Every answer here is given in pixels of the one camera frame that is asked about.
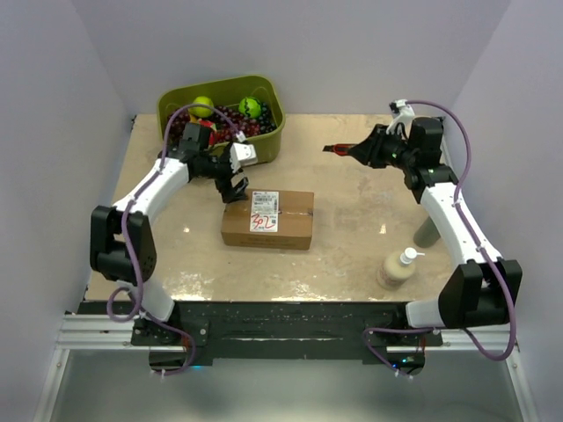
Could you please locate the green striped ball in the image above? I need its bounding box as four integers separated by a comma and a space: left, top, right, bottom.
238, 97, 262, 119

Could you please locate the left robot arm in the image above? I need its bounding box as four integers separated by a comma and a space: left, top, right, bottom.
90, 123, 258, 346

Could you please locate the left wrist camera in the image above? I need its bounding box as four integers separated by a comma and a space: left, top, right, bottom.
230, 142, 258, 172

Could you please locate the dark red grape bunch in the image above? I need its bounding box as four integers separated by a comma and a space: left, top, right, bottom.
168, 104, 278, 144

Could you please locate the brown cardboard express box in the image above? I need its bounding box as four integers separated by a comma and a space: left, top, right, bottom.
221, 189, 314, 251

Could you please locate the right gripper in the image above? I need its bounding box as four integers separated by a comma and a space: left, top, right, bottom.
349, 124, 417, 171

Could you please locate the aluminium frame rail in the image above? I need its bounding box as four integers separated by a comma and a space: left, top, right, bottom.
56, 114, 523, 353

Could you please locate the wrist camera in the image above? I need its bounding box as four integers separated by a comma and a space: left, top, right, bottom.
386, 99, 415, 135
230, 142, 258, 172

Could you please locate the olive green plastic bin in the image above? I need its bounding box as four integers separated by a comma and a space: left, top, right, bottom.
157, 75, 285, 164

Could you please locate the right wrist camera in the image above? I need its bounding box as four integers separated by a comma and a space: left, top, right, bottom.
386, 99, 415, 135

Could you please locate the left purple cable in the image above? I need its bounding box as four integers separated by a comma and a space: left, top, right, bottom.
106, 104, 247, 382

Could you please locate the red black utility knife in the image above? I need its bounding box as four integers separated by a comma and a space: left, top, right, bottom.
323, 143, 354, 156

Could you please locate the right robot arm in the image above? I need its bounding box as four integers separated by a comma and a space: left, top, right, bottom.
336, 117, 523, 360

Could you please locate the yellow-green pear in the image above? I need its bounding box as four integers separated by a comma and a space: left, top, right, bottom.
188, 96, 215, 119

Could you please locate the cream lotion pump bottle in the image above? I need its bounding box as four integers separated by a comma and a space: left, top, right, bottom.
378, 247, 425, 290

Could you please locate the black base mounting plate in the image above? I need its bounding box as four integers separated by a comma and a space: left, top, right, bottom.
78, 300, 492, 375

